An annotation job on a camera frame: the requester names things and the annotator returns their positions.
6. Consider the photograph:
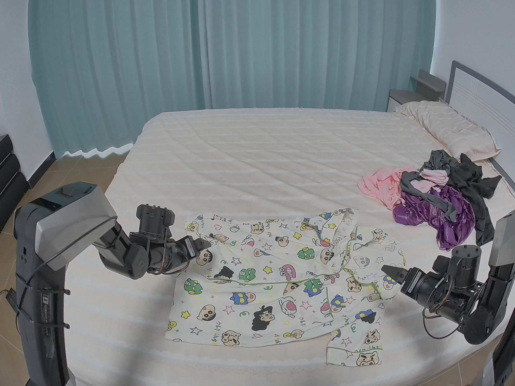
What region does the blue-green curtain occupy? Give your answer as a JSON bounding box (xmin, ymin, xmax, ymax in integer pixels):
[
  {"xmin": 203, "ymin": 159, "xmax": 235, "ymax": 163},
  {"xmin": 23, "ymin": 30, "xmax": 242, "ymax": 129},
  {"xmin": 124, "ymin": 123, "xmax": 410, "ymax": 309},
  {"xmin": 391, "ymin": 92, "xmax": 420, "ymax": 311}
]
[
  {"xmin": 27, "ymin": 0, "xmax": 208, "ymax": 158},
  {"xmin": 197, "ymin": 0, "xmax": 437, "ymax": 113}
]

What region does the pile of clothes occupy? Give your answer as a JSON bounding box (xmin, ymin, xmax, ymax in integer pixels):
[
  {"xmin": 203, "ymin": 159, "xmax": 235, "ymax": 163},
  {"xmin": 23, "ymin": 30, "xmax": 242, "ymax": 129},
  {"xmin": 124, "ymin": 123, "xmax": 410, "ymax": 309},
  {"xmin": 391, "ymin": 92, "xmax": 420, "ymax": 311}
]
[{"xmin": 357, "ymin": 149, "xmax": 503, "ymax": 251}]

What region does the white printed pyjama top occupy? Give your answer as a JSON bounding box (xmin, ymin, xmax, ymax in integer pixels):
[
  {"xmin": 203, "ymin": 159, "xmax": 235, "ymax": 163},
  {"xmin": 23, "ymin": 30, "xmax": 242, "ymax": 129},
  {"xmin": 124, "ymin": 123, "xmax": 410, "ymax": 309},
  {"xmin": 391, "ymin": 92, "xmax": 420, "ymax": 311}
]
[{"xmin": 165, "ymin": 207, "xmax": 407, "ymax": 367}]

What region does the bed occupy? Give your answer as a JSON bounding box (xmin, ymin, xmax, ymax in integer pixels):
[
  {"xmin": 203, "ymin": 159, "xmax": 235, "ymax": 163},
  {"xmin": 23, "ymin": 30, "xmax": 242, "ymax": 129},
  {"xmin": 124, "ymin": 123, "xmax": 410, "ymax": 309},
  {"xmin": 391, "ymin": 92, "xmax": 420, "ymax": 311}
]
[{"xmin": 60, "ymin": 60, "xmax": 515, "ymax": 386}]

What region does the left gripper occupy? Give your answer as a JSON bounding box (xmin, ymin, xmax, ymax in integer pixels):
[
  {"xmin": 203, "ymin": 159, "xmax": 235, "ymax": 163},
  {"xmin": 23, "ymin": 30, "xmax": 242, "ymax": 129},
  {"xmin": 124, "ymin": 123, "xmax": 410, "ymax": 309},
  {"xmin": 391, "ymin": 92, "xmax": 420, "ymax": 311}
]
[{"xmin": 173, "ymin": 233, "xmax": 215, "ymax": 267}]

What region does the black power adapter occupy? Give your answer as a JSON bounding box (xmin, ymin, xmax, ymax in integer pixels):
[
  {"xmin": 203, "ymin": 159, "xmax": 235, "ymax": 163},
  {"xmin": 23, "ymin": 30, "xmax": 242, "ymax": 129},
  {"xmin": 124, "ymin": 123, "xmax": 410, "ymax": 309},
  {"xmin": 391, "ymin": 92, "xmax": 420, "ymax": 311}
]
[{"xmin": 3, "ymin": 289, "xmax": 20, "ymax": 317}]

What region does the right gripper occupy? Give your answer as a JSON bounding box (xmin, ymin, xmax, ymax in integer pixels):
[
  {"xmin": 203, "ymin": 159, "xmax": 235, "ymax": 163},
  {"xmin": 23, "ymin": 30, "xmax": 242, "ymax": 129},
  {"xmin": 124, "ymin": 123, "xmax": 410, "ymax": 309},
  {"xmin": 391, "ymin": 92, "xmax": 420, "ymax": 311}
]
[{"xmin": 381, "ymin": 265, "xmax": 437, "ymax": 299}]

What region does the grey bedside table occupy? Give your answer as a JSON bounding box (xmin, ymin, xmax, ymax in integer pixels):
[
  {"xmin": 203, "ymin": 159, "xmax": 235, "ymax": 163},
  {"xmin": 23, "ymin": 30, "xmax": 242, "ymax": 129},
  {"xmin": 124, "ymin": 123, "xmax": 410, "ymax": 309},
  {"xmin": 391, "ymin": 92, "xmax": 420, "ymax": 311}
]
[{"xmin": 388, "ymin": 69, "xmax": 447, "ymax": 113}]

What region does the cream pillow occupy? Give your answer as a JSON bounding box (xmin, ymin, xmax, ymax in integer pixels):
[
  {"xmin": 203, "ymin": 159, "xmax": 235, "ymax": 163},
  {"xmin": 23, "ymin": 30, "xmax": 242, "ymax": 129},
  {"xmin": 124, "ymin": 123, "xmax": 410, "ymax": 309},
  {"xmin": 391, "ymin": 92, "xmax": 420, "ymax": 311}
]
[{"xmin": 392, "ymin": 100, "xmax": 503, "ymax": 164}]

